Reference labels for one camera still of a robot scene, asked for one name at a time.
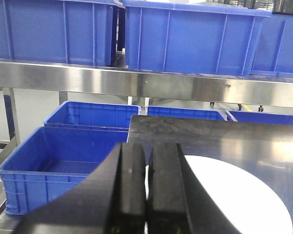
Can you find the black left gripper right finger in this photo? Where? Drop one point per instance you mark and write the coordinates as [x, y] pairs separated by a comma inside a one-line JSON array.
[[177, 201]]

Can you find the blue floor crate near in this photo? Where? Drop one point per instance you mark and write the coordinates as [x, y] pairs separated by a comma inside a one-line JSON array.
[[50, 162]]

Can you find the blue crate shelf left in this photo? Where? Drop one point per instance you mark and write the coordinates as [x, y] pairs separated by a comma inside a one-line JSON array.
[[61, 31]]

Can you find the light blue plate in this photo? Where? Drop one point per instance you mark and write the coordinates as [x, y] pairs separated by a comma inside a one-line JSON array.
[[252, 206]]

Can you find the blue floor crate right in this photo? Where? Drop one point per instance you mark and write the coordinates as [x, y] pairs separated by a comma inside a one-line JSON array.
[[259, 117]]

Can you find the blue crate shelf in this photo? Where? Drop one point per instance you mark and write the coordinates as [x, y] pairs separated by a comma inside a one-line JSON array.
[[274, 54], [61, 31], [192, 38]]

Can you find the blue floor crate middle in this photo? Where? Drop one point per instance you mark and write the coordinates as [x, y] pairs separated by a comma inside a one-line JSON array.
[[184, 113]]

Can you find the blue floor crate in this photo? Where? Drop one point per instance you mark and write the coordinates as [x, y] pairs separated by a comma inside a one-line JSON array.
[[184, 113], [259, 117], [50, 162], [92, 116]]

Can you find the blue crate shelf middle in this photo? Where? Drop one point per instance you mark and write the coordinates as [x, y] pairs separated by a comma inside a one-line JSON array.
[[192, 38]]

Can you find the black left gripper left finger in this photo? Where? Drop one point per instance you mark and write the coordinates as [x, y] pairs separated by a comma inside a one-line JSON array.
[[111, 200]]

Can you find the blue floor crate behind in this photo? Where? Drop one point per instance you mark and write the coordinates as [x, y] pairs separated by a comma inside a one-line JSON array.
[[92, 116]]

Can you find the blue crate shelf right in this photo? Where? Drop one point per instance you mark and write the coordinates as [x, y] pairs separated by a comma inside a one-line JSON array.
[[274, 54]]

